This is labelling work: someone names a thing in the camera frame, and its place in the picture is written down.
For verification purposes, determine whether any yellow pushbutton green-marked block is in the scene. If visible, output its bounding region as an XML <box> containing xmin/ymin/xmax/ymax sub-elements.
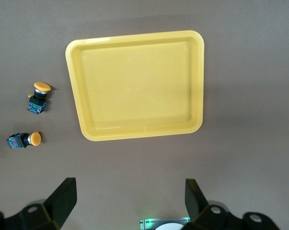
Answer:
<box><xmin>26</xmin><ymin>82</ymin><xmax>52</xmax><ymax>115</ymax></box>

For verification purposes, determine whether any yellow plastic tray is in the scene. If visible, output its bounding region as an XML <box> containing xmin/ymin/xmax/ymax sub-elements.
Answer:
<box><xmin>65</xmin><ymin>30</ymin><xmax>205</xmax><ymax>142</ymax></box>

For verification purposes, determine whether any yellow pushbutton red-marked block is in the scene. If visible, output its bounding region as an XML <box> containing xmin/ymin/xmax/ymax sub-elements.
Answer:
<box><xmin>6</xmin><ymin>131</ymin><xmax>42</xmax><ymax>150</ymax></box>

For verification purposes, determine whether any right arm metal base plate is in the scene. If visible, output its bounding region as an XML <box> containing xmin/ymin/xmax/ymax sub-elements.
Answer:
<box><xmin>139</xmin><ymin>217</ymin><xmax>190</xmax><ymax>230</ymax></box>

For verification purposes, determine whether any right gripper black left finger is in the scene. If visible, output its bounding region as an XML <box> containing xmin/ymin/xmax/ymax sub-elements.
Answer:
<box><xmin>5</xmin><ymin>177</ymin><xmax>77</xmax><ymax>230</ymax></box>

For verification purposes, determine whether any brown table cover sheet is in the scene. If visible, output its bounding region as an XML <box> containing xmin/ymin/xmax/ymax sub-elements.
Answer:
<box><xmin>0</xmin><ymin>0</ymin><xmax>289</xmax><ymax>230</ymax></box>

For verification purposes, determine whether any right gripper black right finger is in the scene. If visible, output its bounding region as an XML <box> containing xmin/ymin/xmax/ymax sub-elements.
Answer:
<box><xmin>182</xmin><ymin>179</ymin><xmax>243</xmax><ymax>230</ymax></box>

